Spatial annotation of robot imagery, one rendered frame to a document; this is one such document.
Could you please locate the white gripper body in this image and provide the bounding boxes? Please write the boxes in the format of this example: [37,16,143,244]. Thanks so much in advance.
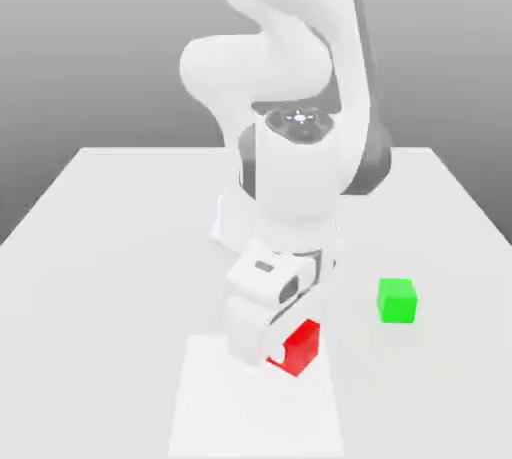
[225,293,312,367]

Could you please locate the small red cube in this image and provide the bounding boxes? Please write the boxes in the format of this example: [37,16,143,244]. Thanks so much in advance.
[265,318,322,379]

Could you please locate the small green cube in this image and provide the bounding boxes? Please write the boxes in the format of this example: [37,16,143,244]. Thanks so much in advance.
[376,277,419,325]

